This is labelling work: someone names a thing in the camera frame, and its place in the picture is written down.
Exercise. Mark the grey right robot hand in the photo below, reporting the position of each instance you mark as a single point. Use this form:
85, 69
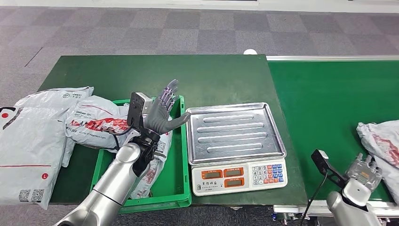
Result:
363, 174

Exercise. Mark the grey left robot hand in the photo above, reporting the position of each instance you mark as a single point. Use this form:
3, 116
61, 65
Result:
159, 121

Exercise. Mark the wrinkled grey bag red print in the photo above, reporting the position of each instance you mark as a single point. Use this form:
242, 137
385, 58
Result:
386, 140

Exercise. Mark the grey courier bag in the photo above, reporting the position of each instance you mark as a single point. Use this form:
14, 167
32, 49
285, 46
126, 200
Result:
149, 177

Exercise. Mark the white courier bag red print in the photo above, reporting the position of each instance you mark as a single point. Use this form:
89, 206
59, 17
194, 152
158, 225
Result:
93, 124

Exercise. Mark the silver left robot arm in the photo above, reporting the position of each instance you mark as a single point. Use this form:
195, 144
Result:
115, 181

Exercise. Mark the grey parcel express logo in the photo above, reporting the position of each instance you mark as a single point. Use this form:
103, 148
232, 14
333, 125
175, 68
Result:
56, 96

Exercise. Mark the large grey parcel QR codes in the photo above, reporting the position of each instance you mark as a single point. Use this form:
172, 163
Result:
28, 146

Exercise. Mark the green plastic crate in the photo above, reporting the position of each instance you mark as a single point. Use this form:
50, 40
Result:
174, 181

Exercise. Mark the white electronic scale steel tray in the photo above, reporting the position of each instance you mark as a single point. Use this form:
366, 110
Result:
233, 134

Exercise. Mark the white round object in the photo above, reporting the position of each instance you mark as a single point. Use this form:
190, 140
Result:
250, 52

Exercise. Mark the white table foot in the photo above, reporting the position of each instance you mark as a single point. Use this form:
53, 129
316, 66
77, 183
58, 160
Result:
236, 207

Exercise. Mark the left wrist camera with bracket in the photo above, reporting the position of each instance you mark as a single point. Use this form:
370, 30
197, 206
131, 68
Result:
135, 109

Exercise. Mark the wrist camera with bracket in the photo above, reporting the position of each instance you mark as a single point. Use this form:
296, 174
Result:
321, 160
135, 109

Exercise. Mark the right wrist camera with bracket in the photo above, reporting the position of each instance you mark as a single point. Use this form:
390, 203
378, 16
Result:
321, 160

